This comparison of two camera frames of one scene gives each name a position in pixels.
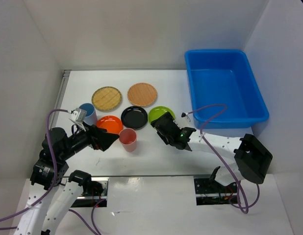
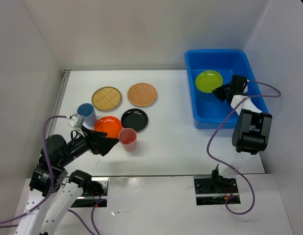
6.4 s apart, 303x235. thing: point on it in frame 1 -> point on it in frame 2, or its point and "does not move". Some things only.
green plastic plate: [157, 111] -> [207, 81]
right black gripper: [167, 115] -> [218, 92]
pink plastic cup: [128, 137] does not move
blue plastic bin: [224, 77] does not move
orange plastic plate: [113, 124] does not move
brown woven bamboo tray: [141, 94] does not move
